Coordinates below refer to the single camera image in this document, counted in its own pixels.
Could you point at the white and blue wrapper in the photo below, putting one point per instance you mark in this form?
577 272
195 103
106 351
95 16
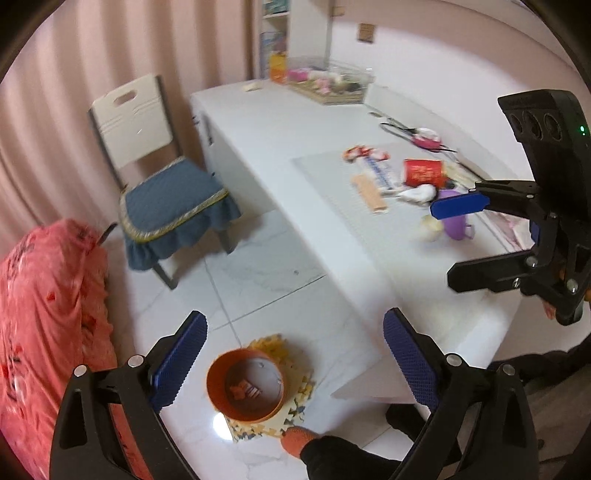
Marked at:
382 174

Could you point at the small white bar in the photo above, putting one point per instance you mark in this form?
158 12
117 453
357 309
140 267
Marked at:
251 86

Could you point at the pink round case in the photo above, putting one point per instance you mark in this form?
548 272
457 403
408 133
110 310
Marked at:
427 138

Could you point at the small cream cup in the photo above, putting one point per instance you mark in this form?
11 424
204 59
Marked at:
430 228

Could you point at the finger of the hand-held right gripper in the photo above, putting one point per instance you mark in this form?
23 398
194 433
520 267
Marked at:
457 205
489 274

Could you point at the orange round bin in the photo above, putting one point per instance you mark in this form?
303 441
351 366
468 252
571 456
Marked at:
216 387

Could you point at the pink printed blanket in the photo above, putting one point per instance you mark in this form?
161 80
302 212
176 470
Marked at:
41 323

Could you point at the grey translucent desk mat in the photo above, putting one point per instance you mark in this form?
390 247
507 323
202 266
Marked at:
332 184

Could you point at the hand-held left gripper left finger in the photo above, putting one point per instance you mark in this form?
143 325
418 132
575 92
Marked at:
178 364

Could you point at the crumpled white tissue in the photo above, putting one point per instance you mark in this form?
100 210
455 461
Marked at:
418 194

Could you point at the brown wall note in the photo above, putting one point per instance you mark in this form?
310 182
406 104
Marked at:
366 32

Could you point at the white folding chair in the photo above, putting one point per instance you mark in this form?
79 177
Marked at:
134 120

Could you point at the pink and white cloth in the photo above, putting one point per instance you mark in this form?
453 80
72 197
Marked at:
510 233

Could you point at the blue fringed seat cushion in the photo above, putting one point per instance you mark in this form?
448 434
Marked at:
171 194

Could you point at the pink curtain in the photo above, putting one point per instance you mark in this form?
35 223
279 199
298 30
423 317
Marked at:
69 69

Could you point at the black scissors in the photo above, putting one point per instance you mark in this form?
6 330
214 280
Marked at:
398 125

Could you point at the yellow foam puzzle mat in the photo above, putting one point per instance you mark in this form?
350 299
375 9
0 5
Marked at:
298 369

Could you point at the purple plastic cup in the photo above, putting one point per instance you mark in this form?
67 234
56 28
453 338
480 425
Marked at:
455 226

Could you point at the red and white snack wrapper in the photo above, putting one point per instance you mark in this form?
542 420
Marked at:
356 153

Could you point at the white desk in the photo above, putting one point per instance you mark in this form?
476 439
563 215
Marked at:
258 152

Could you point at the clear tray of items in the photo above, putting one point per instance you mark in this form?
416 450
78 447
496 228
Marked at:
332 85

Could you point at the white bookshelf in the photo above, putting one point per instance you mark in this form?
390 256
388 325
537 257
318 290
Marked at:
274 27

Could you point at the tan rectangular block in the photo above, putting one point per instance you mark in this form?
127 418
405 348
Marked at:
369 194

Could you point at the orange crumpled wrapper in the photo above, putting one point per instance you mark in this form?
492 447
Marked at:
239 390

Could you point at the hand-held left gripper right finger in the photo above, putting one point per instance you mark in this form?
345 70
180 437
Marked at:
408 355

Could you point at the orange bottle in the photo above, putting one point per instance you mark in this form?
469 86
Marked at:
278 69

